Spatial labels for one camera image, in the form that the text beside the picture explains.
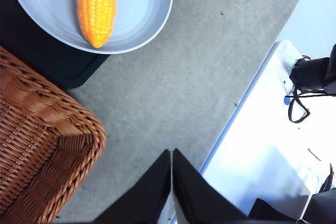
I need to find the thin black cable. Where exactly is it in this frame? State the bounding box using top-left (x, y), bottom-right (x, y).
top-left (319, 163), bottom-right (334, 193)

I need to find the looped black cable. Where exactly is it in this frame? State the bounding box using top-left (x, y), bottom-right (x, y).
top-left (285, 86), bottom-right (329, 124)

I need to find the yellow corn cob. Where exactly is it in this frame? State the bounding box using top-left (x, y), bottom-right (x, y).
top-left (76, 0), bottom-right (119, 49)

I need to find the brown woven wicker basket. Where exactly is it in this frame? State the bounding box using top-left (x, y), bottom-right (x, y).
top-left (0, 46), bottom-right (107, 224)

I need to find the thin dark pin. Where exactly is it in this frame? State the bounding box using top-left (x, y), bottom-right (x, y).
top-left (307, 147), bottom-right (322, 162)

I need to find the black rectangular tray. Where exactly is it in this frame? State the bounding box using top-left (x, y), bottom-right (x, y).
top-left (0, 0), bottom-right (184, 90)

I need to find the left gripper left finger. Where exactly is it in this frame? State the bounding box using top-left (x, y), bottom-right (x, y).
top-left (91, 149), bottom-right (172, 224)

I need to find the blue round plate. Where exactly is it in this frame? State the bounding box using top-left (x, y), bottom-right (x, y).
top-left (5, 0), bottom-right (175, 55)

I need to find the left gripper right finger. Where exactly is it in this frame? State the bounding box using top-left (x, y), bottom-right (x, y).
top-left (172, 148), bottom-right (254, 224)

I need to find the black camera on mount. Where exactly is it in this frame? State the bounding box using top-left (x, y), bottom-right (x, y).
top-left (288, 42), bottom-right (336, 95)

